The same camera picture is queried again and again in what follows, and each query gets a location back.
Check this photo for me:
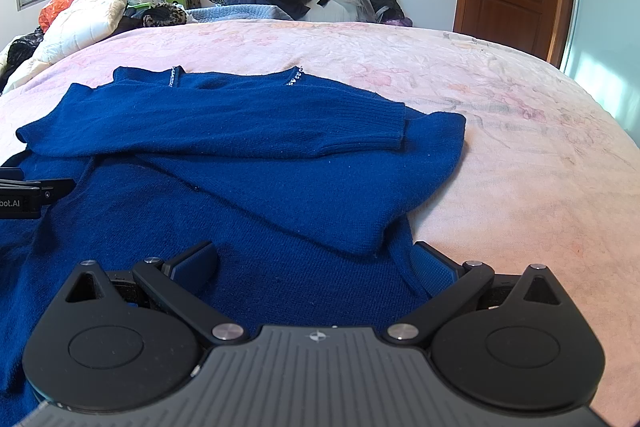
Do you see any white quilted jacket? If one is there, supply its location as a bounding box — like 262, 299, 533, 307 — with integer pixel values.
2, 0, 128, 92

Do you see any light blue blanket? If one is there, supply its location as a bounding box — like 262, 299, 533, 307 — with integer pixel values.
186, 3, 296, 24

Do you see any black patterned cloth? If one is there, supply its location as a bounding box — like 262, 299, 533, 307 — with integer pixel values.
0, 27, 46, 80

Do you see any clear plastic bag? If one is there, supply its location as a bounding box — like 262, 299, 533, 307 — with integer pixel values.
302, 0, 376, 24

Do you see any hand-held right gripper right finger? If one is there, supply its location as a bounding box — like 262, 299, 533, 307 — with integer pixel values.
385, 241, 568, 349

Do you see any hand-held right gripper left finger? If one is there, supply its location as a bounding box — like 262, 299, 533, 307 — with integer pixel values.
65, 242, 248, 349

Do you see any blue knit sweater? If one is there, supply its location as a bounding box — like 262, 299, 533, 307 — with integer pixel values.
0, 66, 467, 413

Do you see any leopard print cloth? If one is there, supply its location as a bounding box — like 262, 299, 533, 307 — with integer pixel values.
122, 3, 188, 30

